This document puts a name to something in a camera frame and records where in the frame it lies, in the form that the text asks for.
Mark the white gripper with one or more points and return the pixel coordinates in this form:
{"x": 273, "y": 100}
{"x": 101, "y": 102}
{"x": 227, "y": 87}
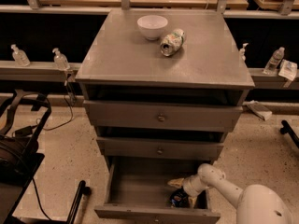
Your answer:
{"x": 188, "y": 186}

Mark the grey drawer cabinet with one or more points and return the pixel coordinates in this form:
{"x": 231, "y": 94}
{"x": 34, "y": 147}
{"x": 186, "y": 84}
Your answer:
{"x": 122, "y": 65}

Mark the clear sanitizer bottle far left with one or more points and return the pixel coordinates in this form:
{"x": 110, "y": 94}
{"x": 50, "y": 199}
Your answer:
{"x": 19, "y": 56}

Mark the blue pepsi can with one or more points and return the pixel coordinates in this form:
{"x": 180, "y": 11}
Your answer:
{"x": 179, "y": 198}

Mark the clear water bottle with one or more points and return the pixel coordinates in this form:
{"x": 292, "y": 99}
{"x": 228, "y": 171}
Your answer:
{"x": 274, "y": 61}

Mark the open bottom grey drawer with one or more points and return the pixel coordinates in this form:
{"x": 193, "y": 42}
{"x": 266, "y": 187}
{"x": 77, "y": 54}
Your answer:
{"x": 137, "y": 189}

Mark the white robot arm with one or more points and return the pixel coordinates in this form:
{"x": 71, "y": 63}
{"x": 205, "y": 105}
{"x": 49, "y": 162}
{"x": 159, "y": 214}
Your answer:
{"x": 256, "y": 204}

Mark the top grey drawer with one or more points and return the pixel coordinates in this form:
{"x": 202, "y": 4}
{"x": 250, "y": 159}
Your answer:
{"x": 208, "y": 118}

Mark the white plastic packet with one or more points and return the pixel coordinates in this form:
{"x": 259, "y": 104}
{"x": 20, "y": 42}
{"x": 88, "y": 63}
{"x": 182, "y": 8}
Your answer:
{"x": 288, "y": 70}

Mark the grey metal ledge rail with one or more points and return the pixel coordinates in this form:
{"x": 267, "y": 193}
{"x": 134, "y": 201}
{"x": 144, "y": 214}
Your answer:
{"x": 47, "y": 71}

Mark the grey box on floor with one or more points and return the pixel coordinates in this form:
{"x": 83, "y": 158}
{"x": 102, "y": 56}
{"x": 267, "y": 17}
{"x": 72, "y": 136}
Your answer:
{"x": 259, "y": 110}

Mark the black chair leg right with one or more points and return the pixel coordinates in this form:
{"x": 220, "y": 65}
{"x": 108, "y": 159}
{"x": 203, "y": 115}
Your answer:
{"x": 286, "y": 128}

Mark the black chair with straps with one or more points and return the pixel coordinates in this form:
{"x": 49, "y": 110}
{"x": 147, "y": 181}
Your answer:
{"x": 19, "y": 160}

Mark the clear sanitizer bottle right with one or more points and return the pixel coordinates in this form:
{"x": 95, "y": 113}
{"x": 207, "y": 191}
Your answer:
{"x": 242, "y": 51}

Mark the white bowl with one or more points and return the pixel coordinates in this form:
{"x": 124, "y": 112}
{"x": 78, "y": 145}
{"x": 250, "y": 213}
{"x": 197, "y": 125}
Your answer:
{"x": 152, "y": 26}

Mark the clear sanitizer bottle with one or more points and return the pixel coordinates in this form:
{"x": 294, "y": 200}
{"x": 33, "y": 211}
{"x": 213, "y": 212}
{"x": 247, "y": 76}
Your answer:
{"x": 60, "y": 60}
{"x": 242, "y": 51}
{"x": 19, "y": 56}

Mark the middle grey drawer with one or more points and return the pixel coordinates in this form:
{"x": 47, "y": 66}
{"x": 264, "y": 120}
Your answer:
{"x": 163, "y": 149}

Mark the green white soda can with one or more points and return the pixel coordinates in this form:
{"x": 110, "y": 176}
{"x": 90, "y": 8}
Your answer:
{"x": 172, "y": 42}

